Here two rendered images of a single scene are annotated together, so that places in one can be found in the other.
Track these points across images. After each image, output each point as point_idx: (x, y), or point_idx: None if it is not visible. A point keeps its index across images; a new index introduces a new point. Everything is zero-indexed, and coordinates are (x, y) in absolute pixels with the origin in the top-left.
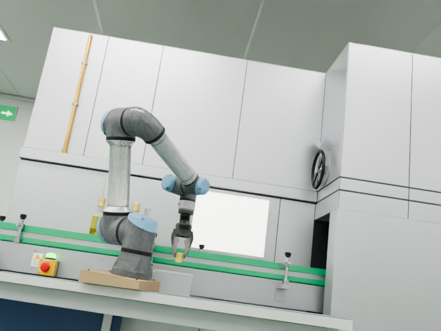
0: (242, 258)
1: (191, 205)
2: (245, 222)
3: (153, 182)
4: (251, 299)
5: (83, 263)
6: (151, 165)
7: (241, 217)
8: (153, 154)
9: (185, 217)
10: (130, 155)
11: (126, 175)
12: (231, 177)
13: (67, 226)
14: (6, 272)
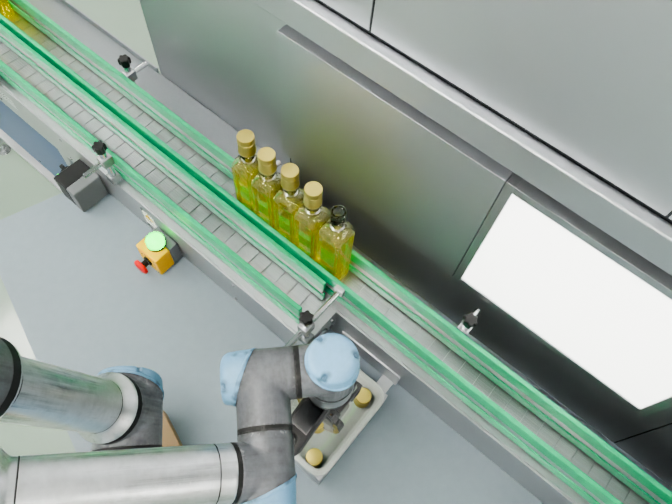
0: (525, 433)
1: (325, 405)
2: (630, 337)
3: (388, 112)
4: (514, 476)
5: (208, 268)
6: (397, 45)
7: (624, 322)
8: (404, 9)
9: (310, 412)
10: (25, 412)
11: (48, 426)
12: (667, 214)
13: (241, 100)
14: (29, 343)
